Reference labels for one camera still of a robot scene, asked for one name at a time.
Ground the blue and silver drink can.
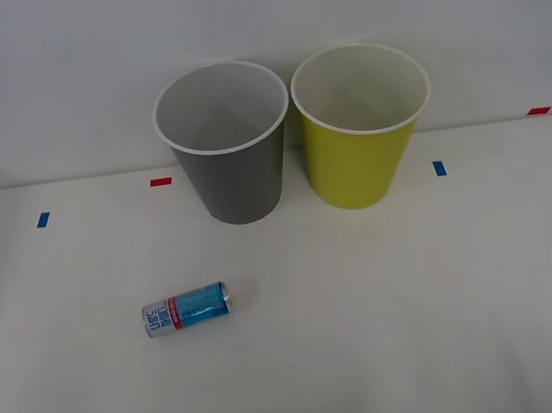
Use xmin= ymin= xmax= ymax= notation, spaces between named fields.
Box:
xmin=138 ymin=280 xmax=236 ymax=340

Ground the yellow-green plastic waste bin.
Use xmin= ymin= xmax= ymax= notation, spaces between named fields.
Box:
xmin=285 ymin=34 xmax=445 ymax=216

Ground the grey plastic waste bin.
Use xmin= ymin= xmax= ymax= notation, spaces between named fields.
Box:
xmin=146 ymin=53 xmax=305 ymax=235

